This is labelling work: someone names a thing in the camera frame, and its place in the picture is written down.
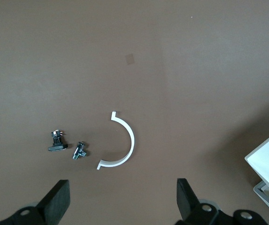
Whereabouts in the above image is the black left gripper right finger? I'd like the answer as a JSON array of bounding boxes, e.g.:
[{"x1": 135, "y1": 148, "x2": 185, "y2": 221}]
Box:
[{"x1": 175, "y1": 178, "x2": 269, "y2": 225}]

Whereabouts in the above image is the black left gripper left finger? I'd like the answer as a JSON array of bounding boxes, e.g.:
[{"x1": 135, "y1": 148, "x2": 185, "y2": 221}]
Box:
[{"x1": 0, "y1": 180, "x2": 71, "y2": 225}]

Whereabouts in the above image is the small metal pipe fitting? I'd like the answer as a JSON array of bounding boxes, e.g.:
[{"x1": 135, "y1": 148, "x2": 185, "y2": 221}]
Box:
[{"x1": 72, "y1": 140, "x2": 89, "y2": 161}]

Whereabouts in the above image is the black push button switch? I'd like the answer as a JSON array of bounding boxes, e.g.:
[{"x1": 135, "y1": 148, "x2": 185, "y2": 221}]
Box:
[{"x1": 47, "y1": 128, "x2": 69, "y2": 152}]

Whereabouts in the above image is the white half ring clamp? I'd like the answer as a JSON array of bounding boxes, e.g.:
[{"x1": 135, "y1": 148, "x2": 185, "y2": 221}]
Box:
[{"x1": 96, "y1": 111, "x2": 135, "y2": 171}]

